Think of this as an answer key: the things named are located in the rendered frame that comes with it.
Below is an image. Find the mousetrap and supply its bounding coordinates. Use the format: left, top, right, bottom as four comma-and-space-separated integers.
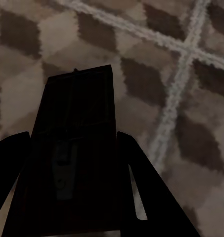
1, 65, 120, 237

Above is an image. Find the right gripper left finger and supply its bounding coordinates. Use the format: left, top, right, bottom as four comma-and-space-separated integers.
0, 131, 32, 210

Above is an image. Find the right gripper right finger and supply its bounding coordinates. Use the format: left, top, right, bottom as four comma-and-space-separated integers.
117, 131, 201, 237

